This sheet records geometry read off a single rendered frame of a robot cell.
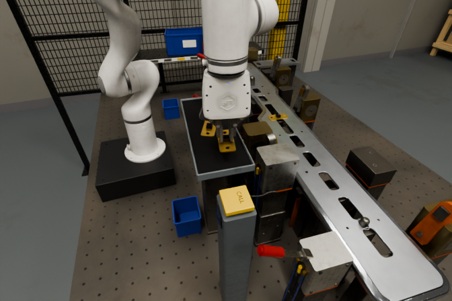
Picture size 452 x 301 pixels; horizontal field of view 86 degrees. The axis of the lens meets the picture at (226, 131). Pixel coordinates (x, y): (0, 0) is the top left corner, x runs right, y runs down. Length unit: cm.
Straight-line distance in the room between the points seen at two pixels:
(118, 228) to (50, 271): 97
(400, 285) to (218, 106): 54
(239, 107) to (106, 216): 81
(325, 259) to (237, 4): 51
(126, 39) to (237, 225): 66
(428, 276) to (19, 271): 203
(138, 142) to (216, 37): 79
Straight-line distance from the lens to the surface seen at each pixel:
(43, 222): 229
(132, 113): 107
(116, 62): 96
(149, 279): 97
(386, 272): 71
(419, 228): 81
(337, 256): 61
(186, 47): 170
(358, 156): 91
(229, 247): 59
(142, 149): 117
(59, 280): 196
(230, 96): 49
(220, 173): 56
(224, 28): 43
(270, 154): 69
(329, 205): 76
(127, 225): 110
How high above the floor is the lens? 156
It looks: 36 degrees down
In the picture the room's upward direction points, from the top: straight up
